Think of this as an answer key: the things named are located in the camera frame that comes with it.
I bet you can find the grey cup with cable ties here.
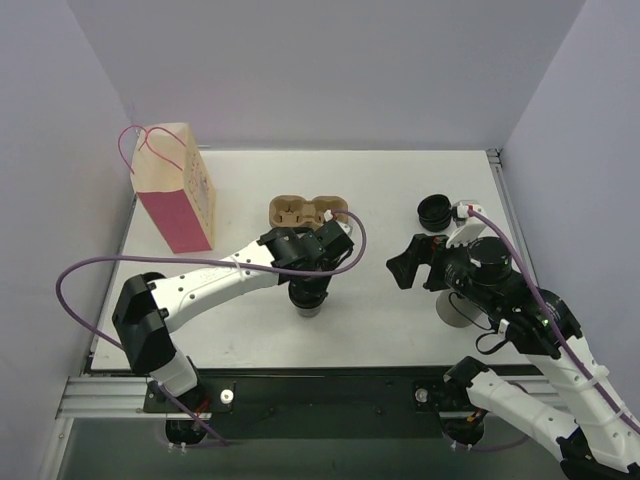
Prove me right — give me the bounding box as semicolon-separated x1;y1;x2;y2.
436;290;484;328

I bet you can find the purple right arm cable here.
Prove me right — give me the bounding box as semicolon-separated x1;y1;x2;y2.
467;207;640;451

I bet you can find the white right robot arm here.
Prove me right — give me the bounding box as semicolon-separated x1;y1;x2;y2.
386;234;639;479

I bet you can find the stack of black cup lids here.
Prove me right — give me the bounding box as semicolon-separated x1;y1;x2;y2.
417;194;452;232

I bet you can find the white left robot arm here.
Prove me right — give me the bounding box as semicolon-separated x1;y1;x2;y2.
112;219;354;411

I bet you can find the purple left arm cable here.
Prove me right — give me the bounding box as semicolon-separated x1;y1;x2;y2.
55;209;371;446

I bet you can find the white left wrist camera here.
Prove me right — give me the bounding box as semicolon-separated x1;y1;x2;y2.
323;209;353;236

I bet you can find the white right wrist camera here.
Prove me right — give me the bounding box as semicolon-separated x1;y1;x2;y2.
445;200;486;249

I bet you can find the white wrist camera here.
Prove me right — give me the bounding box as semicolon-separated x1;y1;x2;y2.
445;200;486;249
323;209;353;236

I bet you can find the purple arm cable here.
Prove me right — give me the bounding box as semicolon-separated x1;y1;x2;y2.
467;207;640;451
55;209;371;446

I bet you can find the brown cardboard cup carrier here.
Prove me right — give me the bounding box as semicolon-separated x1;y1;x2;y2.
268;195;349;230

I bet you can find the aluminium frame rail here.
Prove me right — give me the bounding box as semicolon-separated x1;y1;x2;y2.
56;376;147;419

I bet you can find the pink and cream paper bag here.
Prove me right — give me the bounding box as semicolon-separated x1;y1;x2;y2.
122;122;216;253

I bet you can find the dark cup with EAT print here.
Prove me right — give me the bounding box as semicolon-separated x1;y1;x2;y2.
288;277;330;318

